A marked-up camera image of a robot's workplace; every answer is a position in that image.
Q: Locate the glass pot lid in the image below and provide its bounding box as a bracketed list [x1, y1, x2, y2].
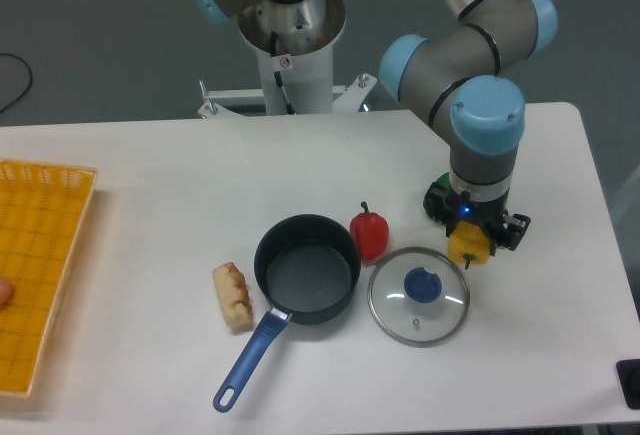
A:
[367, 247, 470, 348]

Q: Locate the red bell pepper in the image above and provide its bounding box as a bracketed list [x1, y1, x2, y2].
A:
[349, 201, 389, 262]

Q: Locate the green object behind gripper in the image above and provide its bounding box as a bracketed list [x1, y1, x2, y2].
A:
[434, 172, 450, 190]

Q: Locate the yellow bell pepper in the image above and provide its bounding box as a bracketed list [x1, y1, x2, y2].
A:
[447, 221, 491, 268]

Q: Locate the black device at table edge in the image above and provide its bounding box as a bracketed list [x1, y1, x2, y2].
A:
[616, 359, 640, 410]

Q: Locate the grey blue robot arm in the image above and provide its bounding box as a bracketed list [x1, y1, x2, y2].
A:
[195, 0, 558, 264]

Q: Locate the bread piece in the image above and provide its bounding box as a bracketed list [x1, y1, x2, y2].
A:
[212, 262, 253, 330]

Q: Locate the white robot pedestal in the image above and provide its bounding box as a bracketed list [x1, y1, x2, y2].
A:
[198, 0, 377, 118]

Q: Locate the dark blue saucepan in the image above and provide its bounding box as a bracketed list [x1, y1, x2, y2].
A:
[212, 214, 361, 413]

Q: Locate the yellow woven basket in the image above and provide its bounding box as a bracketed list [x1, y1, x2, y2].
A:
[1, 159, 98, 398]

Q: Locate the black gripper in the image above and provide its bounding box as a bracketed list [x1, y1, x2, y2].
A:
[423, 182, 530, 256]

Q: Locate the black cable on floor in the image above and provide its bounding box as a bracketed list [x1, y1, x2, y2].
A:
[0, 52, 34, 115]

